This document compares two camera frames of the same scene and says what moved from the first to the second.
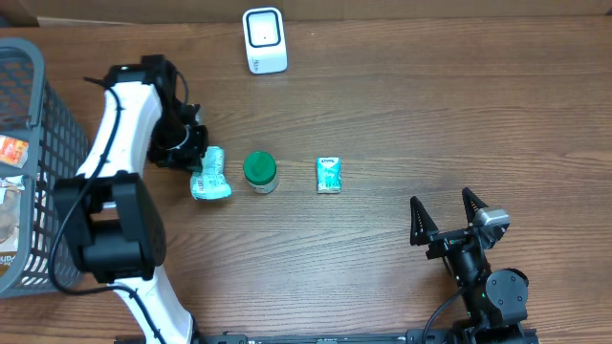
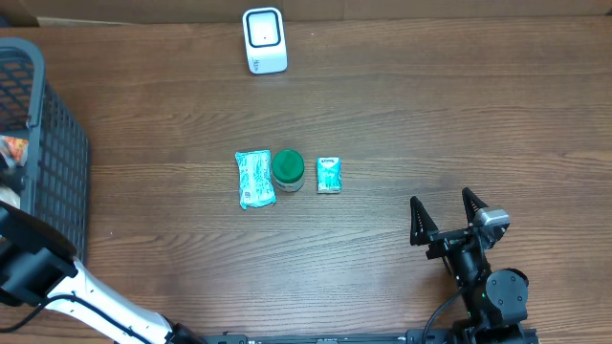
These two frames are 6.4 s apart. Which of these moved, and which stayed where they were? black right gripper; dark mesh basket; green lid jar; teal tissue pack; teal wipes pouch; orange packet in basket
Moved: teal wipes pouch; green lid jar
Stayed: orange packet in basket; teal tissue pack; dark mesh basket; black right gripper
